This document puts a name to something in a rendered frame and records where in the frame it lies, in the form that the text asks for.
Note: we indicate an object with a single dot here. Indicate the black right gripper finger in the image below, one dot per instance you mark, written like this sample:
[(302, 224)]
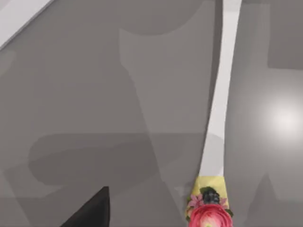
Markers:
[(97, 211)]

